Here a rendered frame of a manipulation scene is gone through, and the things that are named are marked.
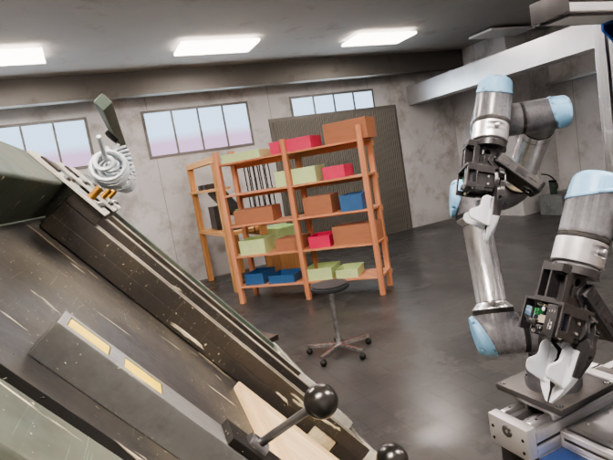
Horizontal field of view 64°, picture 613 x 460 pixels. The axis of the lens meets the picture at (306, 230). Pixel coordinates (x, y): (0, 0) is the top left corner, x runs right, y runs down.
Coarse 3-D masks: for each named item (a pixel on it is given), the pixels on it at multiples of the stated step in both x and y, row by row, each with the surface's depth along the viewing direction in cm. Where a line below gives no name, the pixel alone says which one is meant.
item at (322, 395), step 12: (324, 384) 53; (312, 396) 52; (324, 396) 52; (336, 396) 52; (312, 408) 51; (324, 408) 51; (336, 408) 52; (288, 420) 54; (300, 420) 54; (276, 432) 55; (252, 444) 55; (264, 444) 56
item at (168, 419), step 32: (64, 320) 48; (32, 352) 46; (64, 352) 47; (96, 352) 48; (96, 384) 48; (128, 384) 49; (128, 416) 49; (160, 416) 50; (192, 416) 52; (192, 448) 52; (224, 448) 53
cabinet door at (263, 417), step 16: (240, 384) 103; (240, 400) 98; (256, 400) 101; (256, 416) 88; (272, 416) 100; (256, 432) 84; (288, 432) 99; (304, 432) 111; (272, 448) 77; (288, 448) 86; (304, 448) 96; (320, 448) 108
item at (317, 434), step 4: (312, 428) 121; (316, 428) 121; (308, 432) 121; (312, 432) 121; (316, 432) 121; (320, 432) 122; (312, 436) 121; (316, 436) 121; (320, 436) 122; (324, 436) 122; (328, 436) 123; (316, 440) 122; (320, 440) 122; (324, 440) 122; (328, 440) 123; (332, 440) 123; (320, 444) 122; (324, 444) 122; (328, 444) 123; (332, 444) 123; (328, 448) 123
